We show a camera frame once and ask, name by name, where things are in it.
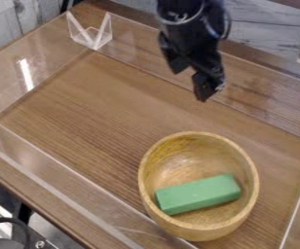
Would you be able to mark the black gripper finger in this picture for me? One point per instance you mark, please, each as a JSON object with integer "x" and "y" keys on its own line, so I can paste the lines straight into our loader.
{"x": 174, "y": 48}
{"x": 207, "y": 84}

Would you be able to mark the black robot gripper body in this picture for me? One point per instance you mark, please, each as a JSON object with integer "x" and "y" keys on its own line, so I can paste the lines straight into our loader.
{"x": 202, "y": 22}

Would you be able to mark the brown wooden bowl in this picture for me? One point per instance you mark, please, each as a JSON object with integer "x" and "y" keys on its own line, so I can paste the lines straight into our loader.
{"x": 184, "y": 157}

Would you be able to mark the green rectangular block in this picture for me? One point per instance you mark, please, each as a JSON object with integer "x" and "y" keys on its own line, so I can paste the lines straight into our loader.
{"x": 198, "y": 194}

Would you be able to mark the black metal table leg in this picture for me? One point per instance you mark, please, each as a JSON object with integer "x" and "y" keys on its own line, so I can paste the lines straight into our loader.
{"x": 21, "y": 214}

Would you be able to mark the clear acrylic corner bracket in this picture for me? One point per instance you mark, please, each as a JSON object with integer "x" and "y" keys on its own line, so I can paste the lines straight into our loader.
{"x": 91, "y": 37}

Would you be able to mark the clear acrylic front wall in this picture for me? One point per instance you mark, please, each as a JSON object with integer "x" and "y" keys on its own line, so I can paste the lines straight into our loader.
{"x": 96, "y": 218}

